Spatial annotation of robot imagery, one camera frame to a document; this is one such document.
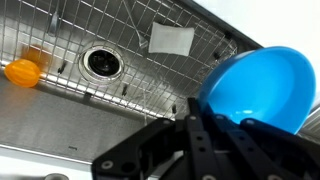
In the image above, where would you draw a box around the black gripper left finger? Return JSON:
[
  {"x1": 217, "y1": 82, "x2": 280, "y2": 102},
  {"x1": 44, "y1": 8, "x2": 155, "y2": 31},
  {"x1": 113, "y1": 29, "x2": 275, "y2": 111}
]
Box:
[{"x1": 91, "y1": 97, "x2": 221, "y2": 180}]

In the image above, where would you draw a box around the blue plastic bowl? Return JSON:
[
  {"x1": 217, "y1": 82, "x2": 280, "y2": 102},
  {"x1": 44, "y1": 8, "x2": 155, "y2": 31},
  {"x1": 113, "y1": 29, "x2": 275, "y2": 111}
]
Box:
[{"x1": 196, "y1": 46, "x2": 317, "y2": 135}]

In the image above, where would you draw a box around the round sink drain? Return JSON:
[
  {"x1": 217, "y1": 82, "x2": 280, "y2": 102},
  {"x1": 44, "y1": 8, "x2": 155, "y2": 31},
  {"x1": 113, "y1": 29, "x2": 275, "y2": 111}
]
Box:
[{"x1": 78, "y1": 45, "x2": 125, "y2": 84}]

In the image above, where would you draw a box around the white sponge cloth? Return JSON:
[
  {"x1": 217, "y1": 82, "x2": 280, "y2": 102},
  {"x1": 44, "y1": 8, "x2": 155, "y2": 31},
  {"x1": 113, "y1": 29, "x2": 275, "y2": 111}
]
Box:
[{"x1": 148, "y1": 21, "x2": 196, "y2": 57}]

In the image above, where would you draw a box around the orange plastic toy fruit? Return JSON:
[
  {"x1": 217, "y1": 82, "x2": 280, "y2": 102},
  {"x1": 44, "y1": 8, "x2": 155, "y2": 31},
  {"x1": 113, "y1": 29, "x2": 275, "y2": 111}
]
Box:
[{"x1": 3, "y1": 58, "x2": 42, "y2": 89}]

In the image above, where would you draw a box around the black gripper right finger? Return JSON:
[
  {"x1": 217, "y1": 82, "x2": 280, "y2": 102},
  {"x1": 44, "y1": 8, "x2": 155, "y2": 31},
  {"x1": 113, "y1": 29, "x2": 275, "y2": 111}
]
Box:
[{"x1": 208, "y1": 114, "x2": 320, "y2": 180}]

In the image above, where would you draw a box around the wire sink grid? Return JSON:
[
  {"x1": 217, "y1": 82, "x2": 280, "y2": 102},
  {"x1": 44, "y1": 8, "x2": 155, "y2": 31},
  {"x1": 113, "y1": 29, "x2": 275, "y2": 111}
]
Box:
[{"x1": 0, "y1": 0, "x2": 239, "y2": 122}]

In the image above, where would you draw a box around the small silver spoon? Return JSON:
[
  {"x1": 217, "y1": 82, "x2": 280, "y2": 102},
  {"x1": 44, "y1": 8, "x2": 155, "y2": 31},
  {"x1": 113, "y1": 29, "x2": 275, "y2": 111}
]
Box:
[{"x1": 122, "y1": 0, "x2": 150, "y2": 50}]

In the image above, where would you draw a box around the stainless steel sink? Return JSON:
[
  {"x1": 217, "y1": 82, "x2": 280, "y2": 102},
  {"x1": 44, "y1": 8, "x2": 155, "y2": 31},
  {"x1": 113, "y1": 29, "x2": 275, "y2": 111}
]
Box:
[{"x1": 0, "y1": 0, "x2": 320, "y2": 164}]

